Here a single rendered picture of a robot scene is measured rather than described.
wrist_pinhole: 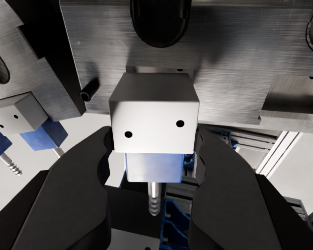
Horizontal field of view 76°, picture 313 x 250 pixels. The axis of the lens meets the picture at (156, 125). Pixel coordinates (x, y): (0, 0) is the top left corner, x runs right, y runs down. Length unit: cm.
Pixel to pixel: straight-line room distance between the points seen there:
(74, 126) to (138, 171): 142
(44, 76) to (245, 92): 20
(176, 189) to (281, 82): 40
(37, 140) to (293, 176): 164
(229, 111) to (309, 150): 142
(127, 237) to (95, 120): 118
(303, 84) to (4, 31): 27
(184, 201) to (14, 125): 39
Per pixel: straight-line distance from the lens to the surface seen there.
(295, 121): 32
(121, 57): 16
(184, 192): 54
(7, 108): 27
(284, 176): 173
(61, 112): 27
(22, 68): 26
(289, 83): 21
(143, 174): 16
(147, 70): 19
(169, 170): 15
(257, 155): 121
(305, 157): 163
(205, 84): 16
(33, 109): 27
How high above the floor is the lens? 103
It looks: 51 degrees down
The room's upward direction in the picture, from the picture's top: 165 degrees counter-clockwise
